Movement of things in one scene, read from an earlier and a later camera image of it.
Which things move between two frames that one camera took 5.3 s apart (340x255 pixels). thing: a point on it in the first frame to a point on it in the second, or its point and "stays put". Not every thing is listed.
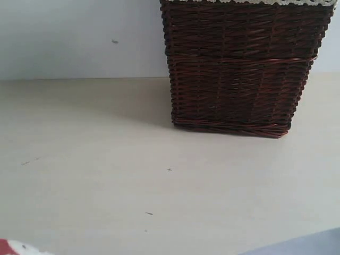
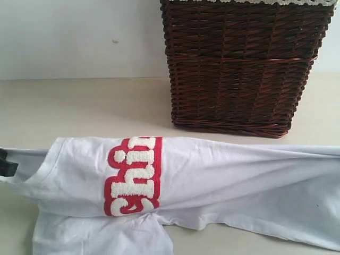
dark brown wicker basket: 240,67 stays put
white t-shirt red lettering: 324,243 to 117,195
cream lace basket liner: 330,2 stays put
